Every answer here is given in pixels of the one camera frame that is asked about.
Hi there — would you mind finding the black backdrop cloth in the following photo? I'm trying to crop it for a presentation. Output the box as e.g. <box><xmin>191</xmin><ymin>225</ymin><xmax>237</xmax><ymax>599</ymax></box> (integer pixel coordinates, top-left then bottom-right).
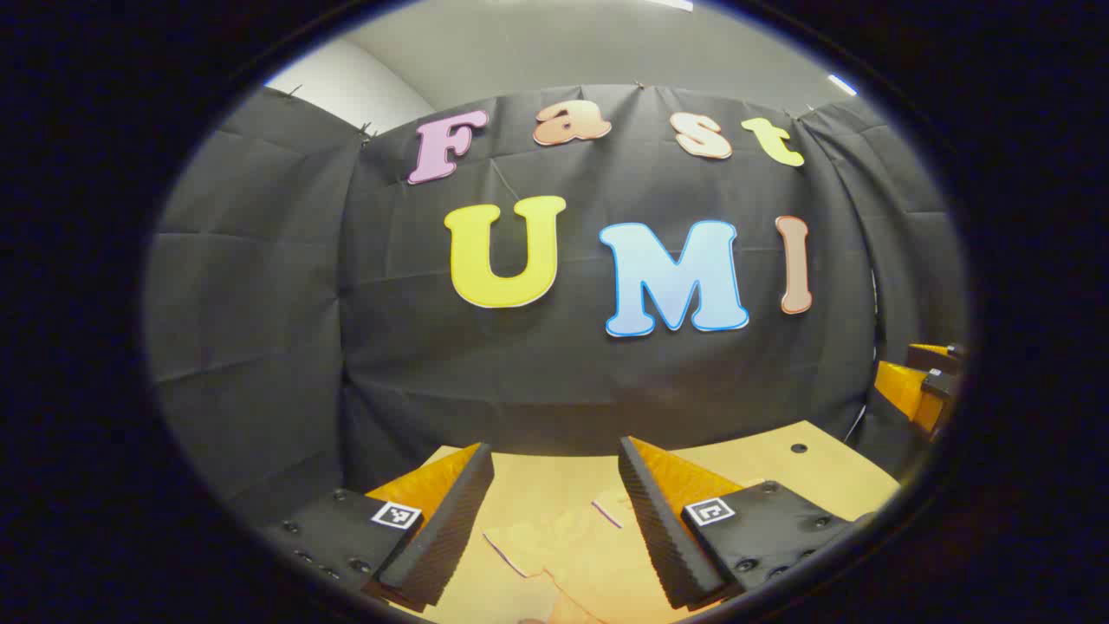
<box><xmin>143</xmin><ymin>82</ymin><xmax>970</xmax><ymax>530</ymax></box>

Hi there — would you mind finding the thin white cable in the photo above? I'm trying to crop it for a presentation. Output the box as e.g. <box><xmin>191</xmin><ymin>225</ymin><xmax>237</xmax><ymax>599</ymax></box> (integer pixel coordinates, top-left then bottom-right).
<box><xmin>853</xmin><ymin>264</ymin><xmax>879</xmax><ymax>439</ymax></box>

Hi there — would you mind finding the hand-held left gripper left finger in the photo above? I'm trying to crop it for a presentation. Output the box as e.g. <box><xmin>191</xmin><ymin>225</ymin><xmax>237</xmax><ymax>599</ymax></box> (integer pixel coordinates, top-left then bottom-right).
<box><xmin>258</xmin><ymin>442</ymin><xmax>496</xmax><ymax>612</ymax></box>

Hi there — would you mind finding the orange polo T-shirt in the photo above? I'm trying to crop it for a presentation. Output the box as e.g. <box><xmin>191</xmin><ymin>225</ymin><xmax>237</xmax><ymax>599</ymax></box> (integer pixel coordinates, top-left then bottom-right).
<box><xmin>483</xmin><ymin>488</ymin><xmax>685</xmax><ymax>624</ymax></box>

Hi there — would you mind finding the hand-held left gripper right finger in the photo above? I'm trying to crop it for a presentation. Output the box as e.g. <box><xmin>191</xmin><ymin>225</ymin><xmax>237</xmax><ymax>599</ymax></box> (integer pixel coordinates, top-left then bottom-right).
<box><xmin>618</xmin><ymin>436</ymin><xmax>859</xmax><ymax>610</ymax></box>

